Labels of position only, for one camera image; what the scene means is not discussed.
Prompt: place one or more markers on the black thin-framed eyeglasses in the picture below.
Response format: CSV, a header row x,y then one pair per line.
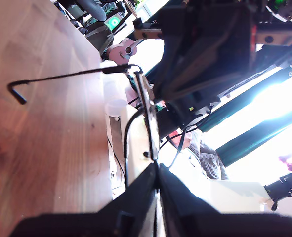
x,y
116,69

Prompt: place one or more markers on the small pink ukulele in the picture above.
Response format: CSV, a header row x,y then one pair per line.
x,y
122,50

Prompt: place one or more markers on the white translucent plastic tub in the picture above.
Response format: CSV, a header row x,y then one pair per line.
x,y
113,98

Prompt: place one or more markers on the dark teal bar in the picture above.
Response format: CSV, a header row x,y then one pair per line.
x,y
247,144
234,107

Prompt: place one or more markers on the round green lit device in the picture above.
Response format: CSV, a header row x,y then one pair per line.
x,y
114,22

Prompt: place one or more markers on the person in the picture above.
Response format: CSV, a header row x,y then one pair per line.
x,y
207,158

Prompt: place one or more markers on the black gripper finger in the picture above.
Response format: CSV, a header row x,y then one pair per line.
x,y
180,202
175,61
222,59
131,205

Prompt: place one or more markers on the white flat board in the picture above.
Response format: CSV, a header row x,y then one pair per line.
x,y
234,195

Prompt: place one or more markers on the dark green bag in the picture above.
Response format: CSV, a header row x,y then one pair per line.
x,y
98,37

